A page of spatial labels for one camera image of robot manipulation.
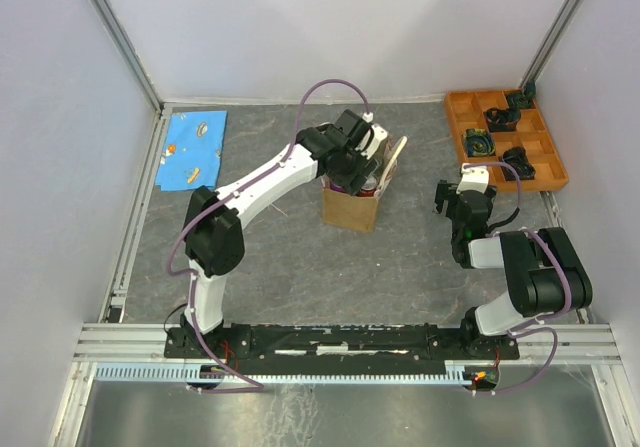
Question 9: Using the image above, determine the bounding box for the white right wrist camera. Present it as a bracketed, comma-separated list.
[456, 163, 490, 194]

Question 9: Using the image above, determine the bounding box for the aluminium frame rail front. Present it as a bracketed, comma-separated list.
[74, 323, 622, 365]

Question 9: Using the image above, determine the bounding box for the blue green rolled sock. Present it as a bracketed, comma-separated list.
[462, 128, 496, 158]

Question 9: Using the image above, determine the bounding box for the aluminium frame rail left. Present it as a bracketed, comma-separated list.
[90, 0, 167, 323]

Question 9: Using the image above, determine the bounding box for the red soda can right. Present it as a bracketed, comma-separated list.
[358, 176, 379, 197]

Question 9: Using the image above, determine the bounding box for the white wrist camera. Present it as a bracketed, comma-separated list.
[358, 112, 389, 159]
[456, 163, 490, 194]

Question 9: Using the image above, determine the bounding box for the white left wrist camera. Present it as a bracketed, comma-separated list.
[358, 112, 389, 159]

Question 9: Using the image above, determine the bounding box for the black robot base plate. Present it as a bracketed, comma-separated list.
[163, 321, 522, 376]

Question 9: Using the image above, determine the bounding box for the blue cartoon print cloth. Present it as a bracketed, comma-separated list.
[155, 110, 227, 192]

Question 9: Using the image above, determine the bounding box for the aluminium frame post right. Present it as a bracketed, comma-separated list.
[518, 0, 583, 87]

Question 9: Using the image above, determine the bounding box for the aluminium frame rail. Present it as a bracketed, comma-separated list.
[90, 0, 167, 323]
[74, 323, 622, 365]

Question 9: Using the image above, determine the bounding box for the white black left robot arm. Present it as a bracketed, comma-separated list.
[176, 109, 389, 357]

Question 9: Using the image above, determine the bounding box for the dark rolled sock top corner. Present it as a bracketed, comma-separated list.
[522, 80, 537, 100]

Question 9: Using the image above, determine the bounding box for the blue slotted cable duct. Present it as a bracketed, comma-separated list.
[93, 361, 474, 383]

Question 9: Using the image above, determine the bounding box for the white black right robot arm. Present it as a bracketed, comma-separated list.
[427, 180, 593, 362]

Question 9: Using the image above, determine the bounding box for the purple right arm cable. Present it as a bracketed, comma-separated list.
[462, 160, 574, 396]

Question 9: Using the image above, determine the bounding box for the black rolled sock upper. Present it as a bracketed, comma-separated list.
[484, 91, 535, 132]

